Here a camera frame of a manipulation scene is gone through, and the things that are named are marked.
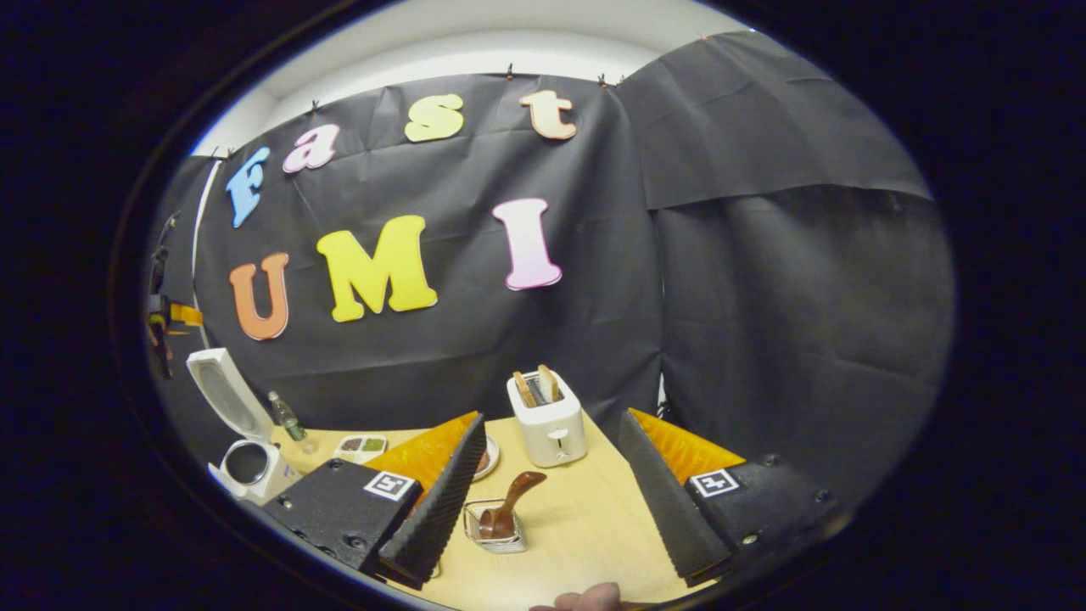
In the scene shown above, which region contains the clear water bottle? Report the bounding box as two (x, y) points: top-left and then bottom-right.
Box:
(268, 390), (308, 443)

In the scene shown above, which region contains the white divided dish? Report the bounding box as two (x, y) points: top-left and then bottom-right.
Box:
(333, 434), (389, 465)

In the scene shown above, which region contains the brown wooden spoon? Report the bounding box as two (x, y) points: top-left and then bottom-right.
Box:
(478, 471), (548, 541)

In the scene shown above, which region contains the white round plate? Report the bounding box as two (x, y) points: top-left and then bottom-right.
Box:
(473, 433), (501, 482)

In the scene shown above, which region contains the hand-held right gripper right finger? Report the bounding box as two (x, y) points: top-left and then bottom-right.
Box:
(618, 407), (849, 586)

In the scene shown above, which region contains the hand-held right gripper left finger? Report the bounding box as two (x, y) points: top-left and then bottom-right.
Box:
(263, 412), (488, 591)

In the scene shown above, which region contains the white toaster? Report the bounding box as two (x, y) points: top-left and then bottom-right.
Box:
(507, 369), (588, 468)

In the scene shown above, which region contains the black backdrop cloth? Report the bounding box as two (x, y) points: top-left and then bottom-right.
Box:
(148, 32), (955, 510)

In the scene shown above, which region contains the white rice cooker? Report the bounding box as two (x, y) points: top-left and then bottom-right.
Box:
(187, 348), (302, 507)

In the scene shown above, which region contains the metal mesh chopstick holder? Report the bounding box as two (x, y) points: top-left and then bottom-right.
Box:
(462, 498), (529, 555)

